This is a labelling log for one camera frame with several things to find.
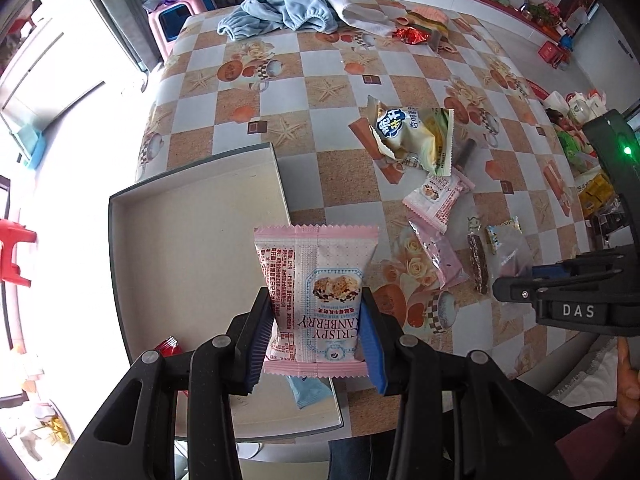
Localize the pink round snack packet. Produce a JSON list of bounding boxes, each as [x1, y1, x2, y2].
[[406, 4, 452, 32]]

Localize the yellow snack packets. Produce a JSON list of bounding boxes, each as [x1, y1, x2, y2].
[[581, 176, 619, 217]]

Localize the black cable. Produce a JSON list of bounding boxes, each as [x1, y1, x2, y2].
[[564, 398, 622, 409]]

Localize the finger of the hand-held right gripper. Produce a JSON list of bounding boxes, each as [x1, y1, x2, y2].
[[531, 255, 581, 282], [492, 275, 551, 307]]

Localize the checkered printed tablecloth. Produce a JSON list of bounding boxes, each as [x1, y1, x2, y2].
[[135, 0, 609, 439]]

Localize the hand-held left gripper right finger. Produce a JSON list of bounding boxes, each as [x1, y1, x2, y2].
[[356, 286, 566, 480]]

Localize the translucent pink candy packet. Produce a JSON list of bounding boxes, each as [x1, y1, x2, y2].
[[407, 217, 471, 289]]

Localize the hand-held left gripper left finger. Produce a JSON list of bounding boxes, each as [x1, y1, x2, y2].
[[57, 287, 275, 480]]

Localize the pink white cranberry snack packet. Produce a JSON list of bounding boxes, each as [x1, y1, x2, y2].
[[254, 225, 379, 379], [402, 170, 476, 234]]

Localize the red snack packet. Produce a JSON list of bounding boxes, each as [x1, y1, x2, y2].
[[154, 336, 181, 359]]

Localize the cream yellow snack bag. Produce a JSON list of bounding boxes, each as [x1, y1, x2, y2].
[[366, 95, 455, 176]]

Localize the small red box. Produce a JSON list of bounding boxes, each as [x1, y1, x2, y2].
[[537, 40, 571, 67]]

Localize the potted flowering plant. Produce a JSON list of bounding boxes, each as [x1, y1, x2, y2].
[[521, 1, 564, 27]]

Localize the light blue plastic item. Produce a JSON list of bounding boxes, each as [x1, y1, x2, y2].
[[12, 124, 44, 169]]

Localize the pink plastic stool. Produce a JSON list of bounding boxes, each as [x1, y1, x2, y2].
[[147, 0, 217, 57]]

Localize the cartoon print snack packet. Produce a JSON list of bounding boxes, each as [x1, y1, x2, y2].
[[485, 217, 537, 282]]

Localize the light blue fleece garment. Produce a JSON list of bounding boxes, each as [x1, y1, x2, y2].
[[217, 0, 342, 41]]

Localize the person's right forearm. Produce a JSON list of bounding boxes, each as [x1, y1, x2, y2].
[[551, 406, 640, 480]]

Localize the dark meat stick clear wrapper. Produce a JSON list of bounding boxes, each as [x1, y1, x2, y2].
[[465, 214, 494, 295]]

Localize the person's right hand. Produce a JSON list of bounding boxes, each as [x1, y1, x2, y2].
[[615, 337, 640, 429]]

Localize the white packets with red print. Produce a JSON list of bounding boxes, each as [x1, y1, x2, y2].
[[566, 90, 609, 124]]

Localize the light blue snack packet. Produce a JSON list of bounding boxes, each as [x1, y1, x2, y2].
[[287, 375, 334, 410]]

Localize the small dark brown stick packet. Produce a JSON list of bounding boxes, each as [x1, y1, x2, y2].
[[452, 137, 476, 169]]

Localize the red foil wrapper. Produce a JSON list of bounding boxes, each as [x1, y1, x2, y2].
[[392, 27, 427, 46]]

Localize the red plastic stool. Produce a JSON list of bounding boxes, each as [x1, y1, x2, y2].
[[0, 217, 39, 289]]

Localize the green plastic bag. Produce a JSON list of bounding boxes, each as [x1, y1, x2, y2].
[[554, 129, 597, 172]]

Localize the grey shallow cardboard box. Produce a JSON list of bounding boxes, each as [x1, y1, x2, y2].
[[108, 142, 347, 444]]

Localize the white cloth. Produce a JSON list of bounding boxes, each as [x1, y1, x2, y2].
[[310, 0, 402, 39]]

